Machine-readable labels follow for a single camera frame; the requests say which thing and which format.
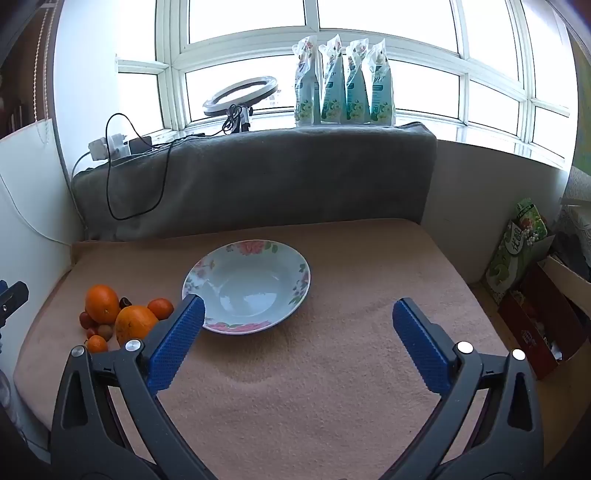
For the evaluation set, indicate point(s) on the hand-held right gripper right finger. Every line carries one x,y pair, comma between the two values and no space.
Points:
422,350

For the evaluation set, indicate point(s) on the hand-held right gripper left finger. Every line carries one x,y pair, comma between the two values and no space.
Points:
178,339

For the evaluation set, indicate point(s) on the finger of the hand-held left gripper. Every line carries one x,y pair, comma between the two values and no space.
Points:
16,295

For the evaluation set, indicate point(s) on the large orange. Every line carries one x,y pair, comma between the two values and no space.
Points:
102,303
134,325

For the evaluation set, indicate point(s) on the dark brown chestnut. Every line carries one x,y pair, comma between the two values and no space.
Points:
124,303

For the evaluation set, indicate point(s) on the red cherry tomato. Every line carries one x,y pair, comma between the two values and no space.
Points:
84,318
91,331

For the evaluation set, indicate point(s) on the brown longan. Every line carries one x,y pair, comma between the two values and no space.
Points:
105,330

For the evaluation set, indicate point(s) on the small tangerine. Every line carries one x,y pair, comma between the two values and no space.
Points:
97,344

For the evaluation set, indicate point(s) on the floral white bowl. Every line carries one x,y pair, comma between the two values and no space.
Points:
258,286

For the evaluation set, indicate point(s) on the red cardboard box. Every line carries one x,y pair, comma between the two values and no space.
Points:
521,332

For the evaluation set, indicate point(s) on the green snack bag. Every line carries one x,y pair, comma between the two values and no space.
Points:
512,258

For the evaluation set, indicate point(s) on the pink blanket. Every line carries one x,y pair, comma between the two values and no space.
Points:
300,392

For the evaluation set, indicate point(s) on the white power strip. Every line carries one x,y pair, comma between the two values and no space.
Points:
98,150

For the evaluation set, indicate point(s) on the white charger plug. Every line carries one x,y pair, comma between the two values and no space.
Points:
117,141

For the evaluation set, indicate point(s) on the grey cushion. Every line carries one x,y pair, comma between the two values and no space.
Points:
277,175

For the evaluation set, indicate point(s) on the white green refill pouch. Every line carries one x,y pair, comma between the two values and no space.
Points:
358,83
381,85
333,81
306,83

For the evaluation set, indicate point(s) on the white window frame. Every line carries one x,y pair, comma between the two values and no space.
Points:
175,60

